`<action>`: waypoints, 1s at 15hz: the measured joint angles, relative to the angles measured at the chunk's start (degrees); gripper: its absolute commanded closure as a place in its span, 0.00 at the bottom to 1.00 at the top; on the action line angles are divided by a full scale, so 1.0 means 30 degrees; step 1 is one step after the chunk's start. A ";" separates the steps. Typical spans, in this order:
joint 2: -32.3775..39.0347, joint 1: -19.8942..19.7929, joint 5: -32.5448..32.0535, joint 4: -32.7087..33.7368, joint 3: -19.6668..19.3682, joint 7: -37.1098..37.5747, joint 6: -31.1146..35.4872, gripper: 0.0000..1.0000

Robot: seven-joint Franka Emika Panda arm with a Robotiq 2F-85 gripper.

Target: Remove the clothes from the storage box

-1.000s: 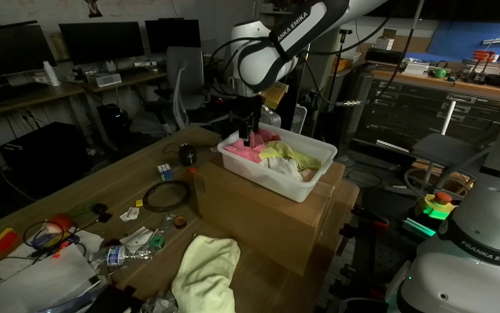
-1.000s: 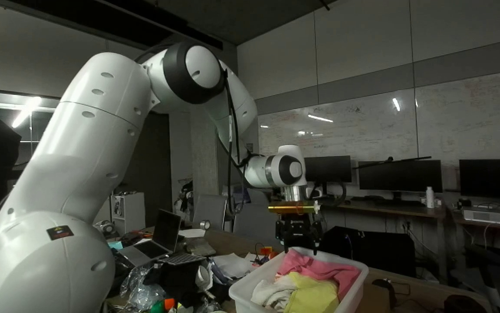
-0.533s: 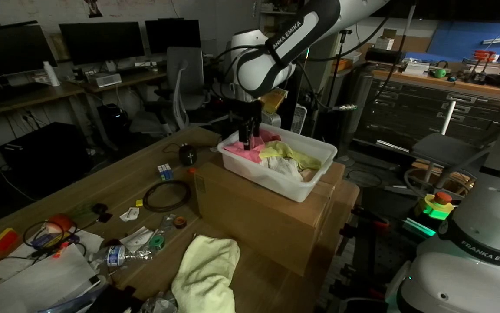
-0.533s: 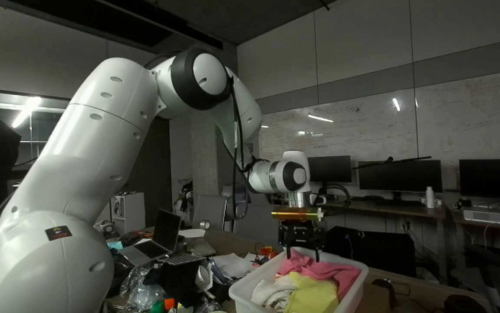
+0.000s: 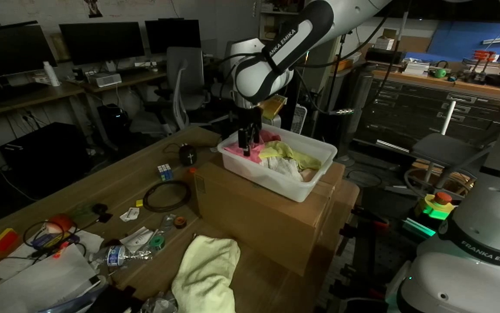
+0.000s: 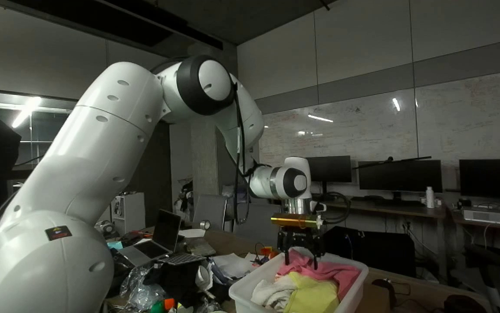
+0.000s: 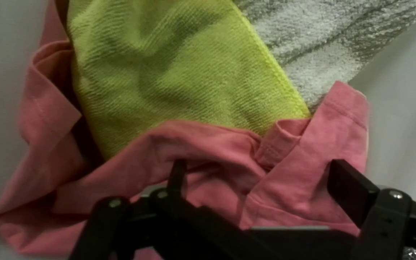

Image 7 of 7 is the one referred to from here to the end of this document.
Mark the yellow-green cloth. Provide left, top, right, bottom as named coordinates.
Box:
left=67, top=0, right=313, bottom=160

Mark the white terry towel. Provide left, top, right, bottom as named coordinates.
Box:
left=232, top=0, right=416, bottom=113

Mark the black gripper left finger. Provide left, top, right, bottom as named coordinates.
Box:
left=69, top=157, right=287, bottom=260

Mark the pink cloth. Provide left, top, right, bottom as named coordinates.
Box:
left=0, top=0, right=372, bottom=260

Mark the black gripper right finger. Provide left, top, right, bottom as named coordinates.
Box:
left=327, top=157, right=416, bottom=260

